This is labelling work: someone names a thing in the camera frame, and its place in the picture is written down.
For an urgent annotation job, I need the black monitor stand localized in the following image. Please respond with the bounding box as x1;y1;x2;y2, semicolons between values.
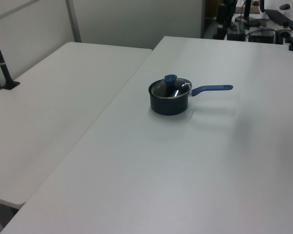
235;0;260;28

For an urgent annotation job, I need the black keyboard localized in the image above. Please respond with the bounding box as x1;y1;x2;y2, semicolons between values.
264;9;293;26

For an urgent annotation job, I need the dark box with green mark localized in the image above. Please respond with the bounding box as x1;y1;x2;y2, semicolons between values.
228;21;245;41

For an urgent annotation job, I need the black electronics box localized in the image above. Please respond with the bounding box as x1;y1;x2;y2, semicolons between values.
248;29;276;44

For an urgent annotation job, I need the brown wooden board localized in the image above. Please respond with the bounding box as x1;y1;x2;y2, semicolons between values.
234;6;258;16

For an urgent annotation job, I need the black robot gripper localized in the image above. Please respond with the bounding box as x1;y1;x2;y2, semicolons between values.
216;0;235;38

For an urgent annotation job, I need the black camera stand with base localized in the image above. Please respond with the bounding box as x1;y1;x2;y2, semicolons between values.
0;20;21;90

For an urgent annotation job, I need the glass lid with blue knob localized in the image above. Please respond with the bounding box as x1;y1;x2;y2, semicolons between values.
151;74;192;100

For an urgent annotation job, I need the dark blue saucepan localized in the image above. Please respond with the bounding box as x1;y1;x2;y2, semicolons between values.
148;78;234;116

